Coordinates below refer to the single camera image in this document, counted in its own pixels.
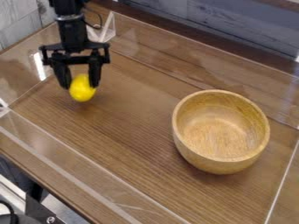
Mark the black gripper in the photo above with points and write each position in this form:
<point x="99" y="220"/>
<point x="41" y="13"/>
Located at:
<point x="62" y="70"/>

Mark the yellow lemon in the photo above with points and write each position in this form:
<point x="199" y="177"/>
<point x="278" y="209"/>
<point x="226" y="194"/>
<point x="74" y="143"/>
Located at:
<point x="81" y="91"/>

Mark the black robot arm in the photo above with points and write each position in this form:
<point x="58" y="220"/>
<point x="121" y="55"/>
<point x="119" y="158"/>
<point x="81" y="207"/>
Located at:
<point x="73" y="27"/>

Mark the brown wooden bowl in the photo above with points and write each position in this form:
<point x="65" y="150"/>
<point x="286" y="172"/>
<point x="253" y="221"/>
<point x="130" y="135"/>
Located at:
<point x="221" y="131"/>

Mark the clear acrylic tray walls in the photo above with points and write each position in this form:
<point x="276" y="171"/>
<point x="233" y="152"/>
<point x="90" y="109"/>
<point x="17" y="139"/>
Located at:
<point x="103" y="154"/>

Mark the black metal bracket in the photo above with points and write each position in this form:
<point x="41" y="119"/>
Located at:
<point x="39" y="212"/>

